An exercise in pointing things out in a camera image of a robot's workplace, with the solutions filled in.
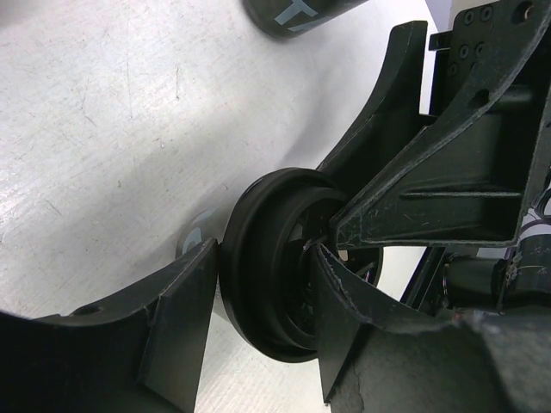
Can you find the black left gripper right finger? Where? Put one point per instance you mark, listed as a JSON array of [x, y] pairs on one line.
[[378, 355]]

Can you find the black paper coffee cup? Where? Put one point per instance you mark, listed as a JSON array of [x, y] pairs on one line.
[[210, 223]]

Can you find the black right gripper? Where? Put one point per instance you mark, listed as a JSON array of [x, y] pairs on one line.
[[453, 144]]

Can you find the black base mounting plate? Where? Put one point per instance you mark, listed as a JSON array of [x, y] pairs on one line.
[[459, 283]]

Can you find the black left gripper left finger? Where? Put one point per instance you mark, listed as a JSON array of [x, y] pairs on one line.
[[138, 350]]

